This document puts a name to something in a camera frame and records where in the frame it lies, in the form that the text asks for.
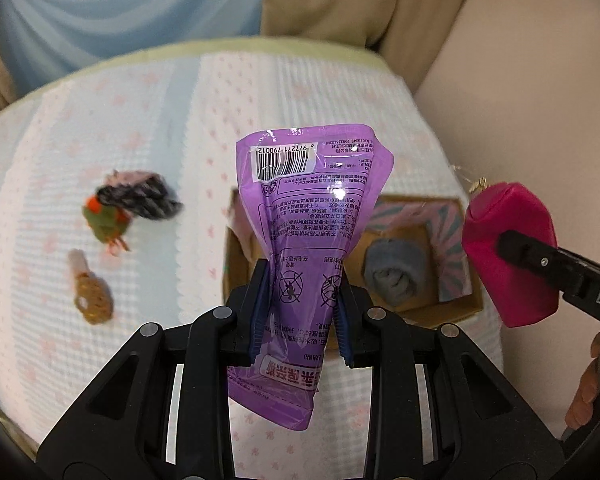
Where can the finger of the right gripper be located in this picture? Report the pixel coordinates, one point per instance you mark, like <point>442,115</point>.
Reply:
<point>577,277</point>

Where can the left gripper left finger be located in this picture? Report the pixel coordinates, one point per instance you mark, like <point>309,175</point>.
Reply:
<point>221,339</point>

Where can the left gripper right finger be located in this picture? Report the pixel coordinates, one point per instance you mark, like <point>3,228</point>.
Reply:
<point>375,338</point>

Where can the magenta soft pouch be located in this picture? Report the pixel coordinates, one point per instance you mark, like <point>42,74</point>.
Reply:
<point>502,224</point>

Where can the grey fuzzy cloth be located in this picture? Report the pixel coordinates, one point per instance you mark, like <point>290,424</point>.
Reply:
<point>396,270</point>

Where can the brown knitted toy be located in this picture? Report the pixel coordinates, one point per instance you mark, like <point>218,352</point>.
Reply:
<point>91,293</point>

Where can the purple plastic packet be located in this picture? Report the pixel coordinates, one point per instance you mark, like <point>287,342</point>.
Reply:
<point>305,255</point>

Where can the black pink patterned cloth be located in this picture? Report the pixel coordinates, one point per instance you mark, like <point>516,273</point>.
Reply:
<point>143,194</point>

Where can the green orange plush toy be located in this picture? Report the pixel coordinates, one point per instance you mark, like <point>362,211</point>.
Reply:
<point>108,224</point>

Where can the person's right hand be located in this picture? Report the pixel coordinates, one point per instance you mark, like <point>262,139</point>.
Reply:
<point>581,408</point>

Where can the cardboard box with pink lining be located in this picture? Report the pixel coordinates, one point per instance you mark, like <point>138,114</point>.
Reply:
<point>433,223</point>

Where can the green mattress sheet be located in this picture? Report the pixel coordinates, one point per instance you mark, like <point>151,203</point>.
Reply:
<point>303,48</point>

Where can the beige right curtain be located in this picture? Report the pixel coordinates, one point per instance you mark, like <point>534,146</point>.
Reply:
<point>407,34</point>

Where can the light blue hanging sheet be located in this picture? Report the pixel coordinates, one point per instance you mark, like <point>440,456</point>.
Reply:
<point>44,40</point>

